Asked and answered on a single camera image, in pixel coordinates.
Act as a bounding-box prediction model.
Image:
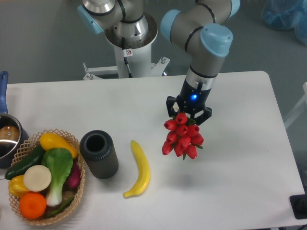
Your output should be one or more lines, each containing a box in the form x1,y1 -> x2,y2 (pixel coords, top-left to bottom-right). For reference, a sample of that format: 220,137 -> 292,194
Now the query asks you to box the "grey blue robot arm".
77,0 -> 240,125

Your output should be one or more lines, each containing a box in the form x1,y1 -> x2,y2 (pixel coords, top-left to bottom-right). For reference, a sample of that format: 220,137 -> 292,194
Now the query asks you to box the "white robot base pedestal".
83,12 -> 170,80

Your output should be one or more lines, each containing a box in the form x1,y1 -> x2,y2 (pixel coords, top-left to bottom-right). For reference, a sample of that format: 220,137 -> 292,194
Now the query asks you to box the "yellow bell pepper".
9,175 -> 30,198

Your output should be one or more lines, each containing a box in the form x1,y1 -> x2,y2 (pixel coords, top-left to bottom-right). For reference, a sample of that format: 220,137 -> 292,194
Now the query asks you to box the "yellow squash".
39,133 -> 79,159

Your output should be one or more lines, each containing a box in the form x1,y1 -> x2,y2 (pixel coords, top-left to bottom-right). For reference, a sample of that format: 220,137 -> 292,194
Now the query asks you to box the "dark grey ribbed vase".
80,130 -> 119,179

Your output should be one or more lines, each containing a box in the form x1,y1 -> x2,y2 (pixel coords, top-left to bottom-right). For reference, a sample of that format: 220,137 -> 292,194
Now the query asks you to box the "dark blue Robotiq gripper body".
177,80 -> 211,117

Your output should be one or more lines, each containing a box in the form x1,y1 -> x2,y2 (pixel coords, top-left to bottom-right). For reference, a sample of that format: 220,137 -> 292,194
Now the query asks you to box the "blue handled saucepan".
0,71 -> 28,169

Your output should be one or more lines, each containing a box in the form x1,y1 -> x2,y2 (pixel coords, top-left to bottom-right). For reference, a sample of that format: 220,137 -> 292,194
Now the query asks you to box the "white round radish slice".
23,165 -> 52,192

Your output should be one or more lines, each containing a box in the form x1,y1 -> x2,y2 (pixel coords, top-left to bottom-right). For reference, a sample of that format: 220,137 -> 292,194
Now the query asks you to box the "yellow banana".
123,140 -> 151,198

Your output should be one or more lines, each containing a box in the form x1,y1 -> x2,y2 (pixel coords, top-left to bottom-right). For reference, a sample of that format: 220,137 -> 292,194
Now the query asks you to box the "dark green cucumber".
4,144 -> 46,180

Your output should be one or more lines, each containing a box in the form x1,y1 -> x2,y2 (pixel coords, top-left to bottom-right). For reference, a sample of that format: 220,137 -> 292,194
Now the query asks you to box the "red tulip bouquet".
162,112 -> 204,159

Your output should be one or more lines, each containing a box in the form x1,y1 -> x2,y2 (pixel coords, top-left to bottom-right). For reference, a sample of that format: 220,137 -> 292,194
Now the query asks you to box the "orange fruit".
19,192 -> 47,219

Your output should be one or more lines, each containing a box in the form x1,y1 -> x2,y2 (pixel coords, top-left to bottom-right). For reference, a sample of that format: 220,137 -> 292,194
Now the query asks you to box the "green bok choy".
42,148 -> 73,207

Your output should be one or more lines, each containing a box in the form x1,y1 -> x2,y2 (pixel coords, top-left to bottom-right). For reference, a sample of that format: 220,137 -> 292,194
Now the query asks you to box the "green chili pepper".
45,196 -> 74,219

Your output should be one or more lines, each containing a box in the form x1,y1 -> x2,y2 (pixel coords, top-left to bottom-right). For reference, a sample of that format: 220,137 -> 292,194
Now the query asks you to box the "white frame at right edge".
284,82 -> 307,129

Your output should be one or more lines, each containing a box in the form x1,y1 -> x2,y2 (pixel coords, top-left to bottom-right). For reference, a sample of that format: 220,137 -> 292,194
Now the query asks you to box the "blue plastic bag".
261,0 -> 307,45

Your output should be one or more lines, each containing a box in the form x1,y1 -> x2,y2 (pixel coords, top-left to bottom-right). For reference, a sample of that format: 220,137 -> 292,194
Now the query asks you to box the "black device at table edge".
289,194 -> 307,219

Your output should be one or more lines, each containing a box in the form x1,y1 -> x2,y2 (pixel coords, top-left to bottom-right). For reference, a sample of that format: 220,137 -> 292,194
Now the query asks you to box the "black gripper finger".
195,106 -> 212,126
166,96 -> 178,117

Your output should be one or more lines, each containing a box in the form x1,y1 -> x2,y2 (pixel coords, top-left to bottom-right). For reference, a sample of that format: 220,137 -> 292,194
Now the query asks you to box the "woven wicker basket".
9,129 -> 85,226

